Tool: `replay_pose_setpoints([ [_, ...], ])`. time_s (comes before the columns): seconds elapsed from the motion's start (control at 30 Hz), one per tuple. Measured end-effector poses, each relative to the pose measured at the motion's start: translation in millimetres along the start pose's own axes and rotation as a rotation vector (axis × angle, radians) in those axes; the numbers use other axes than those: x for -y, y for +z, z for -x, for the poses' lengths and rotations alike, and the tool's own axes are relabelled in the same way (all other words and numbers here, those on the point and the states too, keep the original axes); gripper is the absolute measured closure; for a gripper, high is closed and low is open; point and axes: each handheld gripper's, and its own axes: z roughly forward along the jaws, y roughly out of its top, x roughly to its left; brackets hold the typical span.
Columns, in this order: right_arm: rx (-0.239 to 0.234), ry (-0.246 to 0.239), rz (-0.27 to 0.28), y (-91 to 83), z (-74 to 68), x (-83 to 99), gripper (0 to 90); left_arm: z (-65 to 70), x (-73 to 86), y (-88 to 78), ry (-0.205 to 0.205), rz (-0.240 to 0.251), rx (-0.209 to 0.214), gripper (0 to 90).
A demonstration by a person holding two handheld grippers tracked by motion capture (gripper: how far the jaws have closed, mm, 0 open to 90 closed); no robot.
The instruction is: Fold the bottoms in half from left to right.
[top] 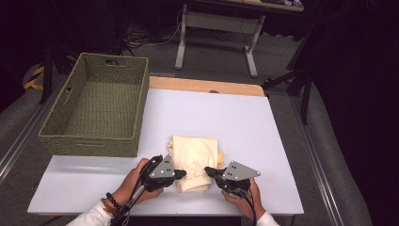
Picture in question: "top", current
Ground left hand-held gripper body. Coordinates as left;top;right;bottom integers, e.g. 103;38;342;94
139;153;177;193

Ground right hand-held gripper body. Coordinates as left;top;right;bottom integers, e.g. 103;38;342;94
217;160;262;199

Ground cream baby pants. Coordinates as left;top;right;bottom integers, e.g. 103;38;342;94
167;134;226;194

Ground green woven basket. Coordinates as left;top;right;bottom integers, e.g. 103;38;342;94
38;52;151;158

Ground person's right hand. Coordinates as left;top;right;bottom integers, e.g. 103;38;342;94
220;177;262;221

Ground person's left hand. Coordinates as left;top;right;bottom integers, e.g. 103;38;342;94
112;158;165;208

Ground wooden table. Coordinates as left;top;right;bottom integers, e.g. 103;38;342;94
149;75;266;98

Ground black tripod stand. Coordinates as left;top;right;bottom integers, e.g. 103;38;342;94
261;24;315;125

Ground desk with white legs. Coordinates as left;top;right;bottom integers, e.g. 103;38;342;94
174;0;305;78

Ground black metal stand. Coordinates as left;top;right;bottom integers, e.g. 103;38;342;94
39;46;55;105

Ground colourful items on desk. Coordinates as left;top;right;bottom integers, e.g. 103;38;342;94
260;0;305;9

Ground right hand-held gripper cable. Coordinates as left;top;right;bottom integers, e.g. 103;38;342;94
240;187;259;226

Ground hand-held gripper cable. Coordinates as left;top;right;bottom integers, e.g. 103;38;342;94
109;184;146;226
240;187;259;226

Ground left hand-held gripper cable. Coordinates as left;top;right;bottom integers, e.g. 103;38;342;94
109;184;146;226

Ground black bead bracelet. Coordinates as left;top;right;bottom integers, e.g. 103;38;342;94
105;191;123;212

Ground brown bracelet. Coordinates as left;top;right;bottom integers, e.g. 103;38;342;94
100;197;118;217

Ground metal floor rail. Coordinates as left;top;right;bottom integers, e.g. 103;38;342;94
289;93;346;226
0;74;68;185

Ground bundle of floor cables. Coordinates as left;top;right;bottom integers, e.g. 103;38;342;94
122;8;184;50

